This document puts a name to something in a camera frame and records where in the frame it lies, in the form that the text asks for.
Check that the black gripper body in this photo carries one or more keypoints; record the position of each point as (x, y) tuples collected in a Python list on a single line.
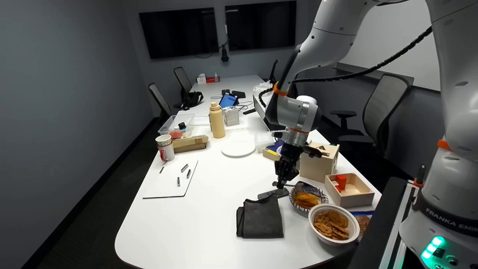
[(286, 168)]

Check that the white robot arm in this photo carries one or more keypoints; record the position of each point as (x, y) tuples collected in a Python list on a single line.
[(443, 224)]

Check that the blue patterned paper bowl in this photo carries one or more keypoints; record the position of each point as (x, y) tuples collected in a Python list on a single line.
[(305, 196)]

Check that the white bowl of chips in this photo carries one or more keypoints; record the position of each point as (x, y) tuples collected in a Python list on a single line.
[(334, 224)]

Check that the wooden tissue box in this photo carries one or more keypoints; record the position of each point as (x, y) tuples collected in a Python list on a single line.
[(319, 168)]

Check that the white round plate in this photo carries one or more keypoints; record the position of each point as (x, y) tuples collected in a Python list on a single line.
[(238, 150)]

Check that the dark grey folded cloth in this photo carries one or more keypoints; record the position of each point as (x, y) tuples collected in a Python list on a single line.
[(259, 220)]

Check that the tan squeeze bottle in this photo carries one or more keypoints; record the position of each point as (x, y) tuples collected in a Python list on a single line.
[(217, 120)]

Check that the small wooden tray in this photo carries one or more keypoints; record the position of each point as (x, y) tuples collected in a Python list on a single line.
[(190, 144)]

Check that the white cutting board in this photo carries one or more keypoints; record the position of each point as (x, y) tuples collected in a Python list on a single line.
[(169, 180)]

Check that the white jar red label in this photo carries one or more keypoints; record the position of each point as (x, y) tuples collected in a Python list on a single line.
[(165, 147)]

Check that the black office chair right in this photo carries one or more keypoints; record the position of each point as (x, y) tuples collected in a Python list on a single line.
[(381, 103)]

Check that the black office chair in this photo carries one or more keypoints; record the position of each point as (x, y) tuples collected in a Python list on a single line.
[(160, 99), (381, 103)]

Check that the black office chair far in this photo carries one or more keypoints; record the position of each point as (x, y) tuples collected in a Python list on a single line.
[(160, 99)]

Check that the right wall monitor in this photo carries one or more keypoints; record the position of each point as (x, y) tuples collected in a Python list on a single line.
[(260, 26)]

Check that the wall monitor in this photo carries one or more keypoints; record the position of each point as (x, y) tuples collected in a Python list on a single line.
[(180, 33), (260, 26)]

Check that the left wall monitor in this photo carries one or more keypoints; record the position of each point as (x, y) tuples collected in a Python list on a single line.
[(180, 33)]

